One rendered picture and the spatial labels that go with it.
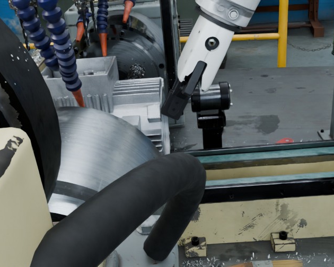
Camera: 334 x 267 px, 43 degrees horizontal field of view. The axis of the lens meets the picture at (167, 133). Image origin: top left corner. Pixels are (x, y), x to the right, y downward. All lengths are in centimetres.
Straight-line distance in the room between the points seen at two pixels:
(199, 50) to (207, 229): 35
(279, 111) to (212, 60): 75
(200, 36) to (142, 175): 47
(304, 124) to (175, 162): 110
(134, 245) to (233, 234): 53
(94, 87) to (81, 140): 25
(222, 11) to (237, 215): 37
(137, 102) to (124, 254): 44
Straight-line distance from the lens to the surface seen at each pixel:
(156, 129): 70
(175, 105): 68
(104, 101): 71
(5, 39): 21
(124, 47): 94
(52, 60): 58
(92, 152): 45
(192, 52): 62
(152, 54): 95
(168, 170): 17
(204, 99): 88
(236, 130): 123
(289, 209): 81
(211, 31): 61
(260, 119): 129
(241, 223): 82
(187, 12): 393
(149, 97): 71
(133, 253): 30
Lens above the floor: 136
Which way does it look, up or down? 27 degrees down
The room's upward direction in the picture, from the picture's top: 6 degrees counter-clockwise
